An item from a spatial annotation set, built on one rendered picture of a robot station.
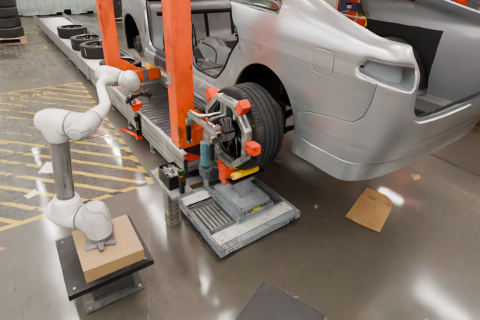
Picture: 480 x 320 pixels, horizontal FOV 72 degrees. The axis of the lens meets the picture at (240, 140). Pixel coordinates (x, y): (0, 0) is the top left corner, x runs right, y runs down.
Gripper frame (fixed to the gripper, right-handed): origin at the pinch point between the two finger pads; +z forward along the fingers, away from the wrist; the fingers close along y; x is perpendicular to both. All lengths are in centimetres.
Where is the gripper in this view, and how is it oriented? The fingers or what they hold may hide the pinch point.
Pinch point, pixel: (141, 102)
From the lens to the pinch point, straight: 264.9
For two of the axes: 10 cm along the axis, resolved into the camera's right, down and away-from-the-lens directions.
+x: 3.7, 8.9, -2.7
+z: -0.9, 3.3, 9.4
